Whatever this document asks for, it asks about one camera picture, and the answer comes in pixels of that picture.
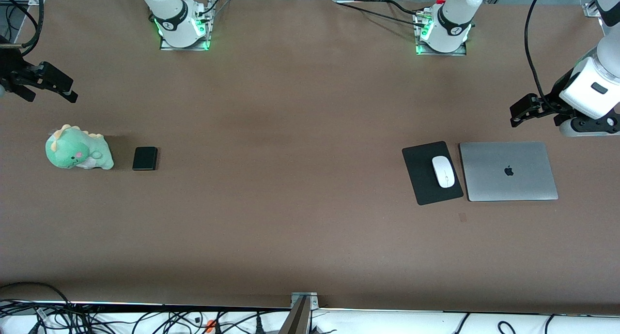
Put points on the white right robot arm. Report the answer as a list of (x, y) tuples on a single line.
[(169, 9)]

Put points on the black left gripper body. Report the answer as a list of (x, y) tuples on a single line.
[(557, 96)]

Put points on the silver laptop with apple logo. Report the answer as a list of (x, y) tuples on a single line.
[(484, 176)]

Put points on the green dinosaur plush toy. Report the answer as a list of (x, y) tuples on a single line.
[(72, 152)]

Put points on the black mouse pad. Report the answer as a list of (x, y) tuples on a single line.
[(420, 174)]

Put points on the metal table edge bracket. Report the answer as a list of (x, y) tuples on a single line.
[(304, 299)]

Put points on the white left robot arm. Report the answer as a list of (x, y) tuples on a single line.
[(455, 14)]

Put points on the white computer mouse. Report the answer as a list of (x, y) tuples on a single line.
[(443, 172)]

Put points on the black glossy phone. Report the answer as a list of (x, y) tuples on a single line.
[(145, 159)]

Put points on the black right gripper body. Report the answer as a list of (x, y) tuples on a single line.
[(10, 66)]

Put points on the small aluminium corner bracket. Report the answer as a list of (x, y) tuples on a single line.
[(593, 9)]

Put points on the dark aluminium beam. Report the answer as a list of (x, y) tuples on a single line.
[(295, 319)]

